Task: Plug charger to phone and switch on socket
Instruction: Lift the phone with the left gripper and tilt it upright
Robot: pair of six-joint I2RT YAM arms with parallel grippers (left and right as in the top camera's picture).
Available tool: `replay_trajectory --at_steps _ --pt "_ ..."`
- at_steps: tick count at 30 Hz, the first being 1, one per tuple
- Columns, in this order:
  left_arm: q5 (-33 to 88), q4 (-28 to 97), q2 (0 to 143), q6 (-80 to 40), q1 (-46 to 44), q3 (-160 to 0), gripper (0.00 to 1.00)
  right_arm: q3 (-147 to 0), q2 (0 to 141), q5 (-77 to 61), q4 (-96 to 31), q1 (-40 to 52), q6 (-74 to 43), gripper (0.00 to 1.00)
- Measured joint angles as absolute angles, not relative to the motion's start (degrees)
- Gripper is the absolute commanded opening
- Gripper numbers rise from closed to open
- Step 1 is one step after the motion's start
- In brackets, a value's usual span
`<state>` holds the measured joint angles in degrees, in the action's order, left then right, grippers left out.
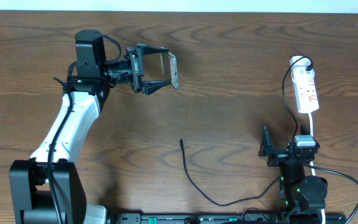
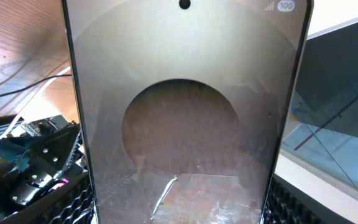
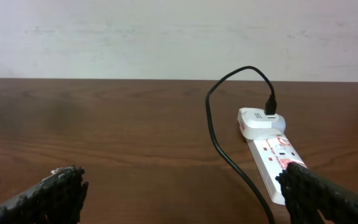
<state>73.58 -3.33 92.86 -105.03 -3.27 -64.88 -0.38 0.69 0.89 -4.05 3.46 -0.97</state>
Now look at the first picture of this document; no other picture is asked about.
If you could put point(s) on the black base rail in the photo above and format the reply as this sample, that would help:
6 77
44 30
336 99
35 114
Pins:
249 217

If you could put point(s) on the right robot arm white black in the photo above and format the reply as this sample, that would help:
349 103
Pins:
304 194

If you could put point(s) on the white power strip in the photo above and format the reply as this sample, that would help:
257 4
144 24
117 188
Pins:
302 76

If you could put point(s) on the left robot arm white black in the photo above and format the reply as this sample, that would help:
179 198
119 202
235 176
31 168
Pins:
46 188

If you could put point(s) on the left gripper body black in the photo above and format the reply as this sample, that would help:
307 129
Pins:
137 69

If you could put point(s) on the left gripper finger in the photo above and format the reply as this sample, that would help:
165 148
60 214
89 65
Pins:
143 49
149 87

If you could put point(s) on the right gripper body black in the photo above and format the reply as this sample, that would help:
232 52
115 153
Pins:
278 158

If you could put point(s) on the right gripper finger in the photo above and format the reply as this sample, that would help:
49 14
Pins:
304 130
266 147

